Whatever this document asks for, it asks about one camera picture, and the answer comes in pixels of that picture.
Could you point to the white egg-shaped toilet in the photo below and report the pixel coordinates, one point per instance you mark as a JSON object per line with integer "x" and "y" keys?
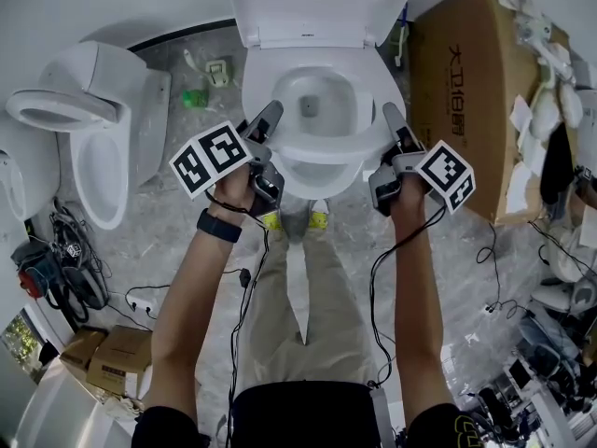
{"x": 42, "y": 180}

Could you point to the person's dark shirt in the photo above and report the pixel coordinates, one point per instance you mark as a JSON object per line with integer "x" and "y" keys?
{"x": 303, "y": 413}

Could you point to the person's left hand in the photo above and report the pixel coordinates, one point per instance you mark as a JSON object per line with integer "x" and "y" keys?
{"x": 235, "y": 189}

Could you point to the large brown cardboard box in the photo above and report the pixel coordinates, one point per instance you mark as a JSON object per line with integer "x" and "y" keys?
{"x": 466, "y": 133}

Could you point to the red and black power tool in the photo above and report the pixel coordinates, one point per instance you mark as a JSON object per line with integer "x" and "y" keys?
{"x": 28, "y": 283}

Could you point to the white glossy fixture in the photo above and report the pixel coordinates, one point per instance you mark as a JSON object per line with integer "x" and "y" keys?
{"x": 60, "y": 413}

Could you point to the clutter of electronic equipment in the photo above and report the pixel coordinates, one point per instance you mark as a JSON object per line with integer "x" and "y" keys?
{"x": 536, "y": 367}

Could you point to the person's left forearm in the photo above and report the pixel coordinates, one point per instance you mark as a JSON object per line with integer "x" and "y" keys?
{"x": 200, "y": 297}

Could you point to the black wristwatch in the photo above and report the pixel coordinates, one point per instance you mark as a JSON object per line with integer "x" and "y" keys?
{"x": 219, "y": 226}

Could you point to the beige brush holder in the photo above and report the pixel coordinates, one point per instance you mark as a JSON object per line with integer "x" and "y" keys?
{"x": 218, "y": 73}

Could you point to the small brown cardboard box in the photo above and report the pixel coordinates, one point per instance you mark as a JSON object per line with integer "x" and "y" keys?
{"x": 81, "y": 345}

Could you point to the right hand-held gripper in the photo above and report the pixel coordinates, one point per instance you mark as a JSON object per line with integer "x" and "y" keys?
{"x": 448, "y": 175}

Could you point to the white square-backed toilet bowl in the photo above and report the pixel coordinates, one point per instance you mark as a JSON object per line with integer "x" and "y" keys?
{"x": 322, "y": 175}

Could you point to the white power strip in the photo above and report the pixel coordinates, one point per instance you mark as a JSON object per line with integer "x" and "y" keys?
{"x": 140, "y": 305}

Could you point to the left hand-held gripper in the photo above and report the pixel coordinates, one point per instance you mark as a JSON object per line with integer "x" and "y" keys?
{"x": 210, "y": 157}

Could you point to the person's right hand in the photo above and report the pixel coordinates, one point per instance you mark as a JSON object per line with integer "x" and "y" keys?
{"x": 410, "y": 199}

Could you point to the labelled brown cardboard box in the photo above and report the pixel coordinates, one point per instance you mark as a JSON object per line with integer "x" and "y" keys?
{"x": 121, "y": 357}

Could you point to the person's left shoe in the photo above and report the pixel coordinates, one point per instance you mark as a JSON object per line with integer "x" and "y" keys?
{"x": 271, "y": 222}

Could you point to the person's right forearm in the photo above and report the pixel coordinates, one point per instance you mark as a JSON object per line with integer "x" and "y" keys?
{"x": 415, "y": 297}

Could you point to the green plastic bottle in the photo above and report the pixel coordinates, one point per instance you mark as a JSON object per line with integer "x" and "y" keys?
{"x": 195, "y": 99}

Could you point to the person's beige trousers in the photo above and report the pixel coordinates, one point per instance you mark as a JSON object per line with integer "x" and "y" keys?
{"x": 326, "y": 320}

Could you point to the small white power socket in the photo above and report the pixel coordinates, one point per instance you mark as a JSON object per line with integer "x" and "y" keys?
{"x": 490, "y": 308}

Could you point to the pile of white rags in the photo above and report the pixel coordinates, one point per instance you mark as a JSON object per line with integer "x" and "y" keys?
{"x": 121, "y": 406}

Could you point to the white oval plastic pod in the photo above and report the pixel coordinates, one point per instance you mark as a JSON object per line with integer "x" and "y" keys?
{"x": 571, "y": 105}
{"x": 545, "y": 115}

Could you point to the white paper sheets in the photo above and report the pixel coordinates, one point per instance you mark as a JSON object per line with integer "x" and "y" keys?
{"x": 517, "y": 189}

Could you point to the person's shoe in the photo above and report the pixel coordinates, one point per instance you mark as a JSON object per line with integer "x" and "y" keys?
{"x": 321, "y": 219}
{"x": 271, "y": 222}

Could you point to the person's right shoe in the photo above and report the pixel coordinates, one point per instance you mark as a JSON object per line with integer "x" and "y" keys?
{"x": 321, "y": 219}

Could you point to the glass window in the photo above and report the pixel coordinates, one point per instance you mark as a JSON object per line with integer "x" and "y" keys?
{"x": 18, "y": 336}

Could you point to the white pipe fitting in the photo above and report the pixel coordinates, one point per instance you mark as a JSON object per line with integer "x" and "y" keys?
{"x": 541, "y": 35}

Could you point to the white tall-backed toilet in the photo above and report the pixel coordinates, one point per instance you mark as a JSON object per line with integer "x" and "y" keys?
{"x": 140, "y": 110}

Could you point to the black cloth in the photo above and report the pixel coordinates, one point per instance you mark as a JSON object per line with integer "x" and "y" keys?
{"x": 557, "y": 166}

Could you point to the idle grey hand-held gripper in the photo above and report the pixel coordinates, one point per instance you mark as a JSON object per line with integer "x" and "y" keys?
{"x": 72, "y": 250}

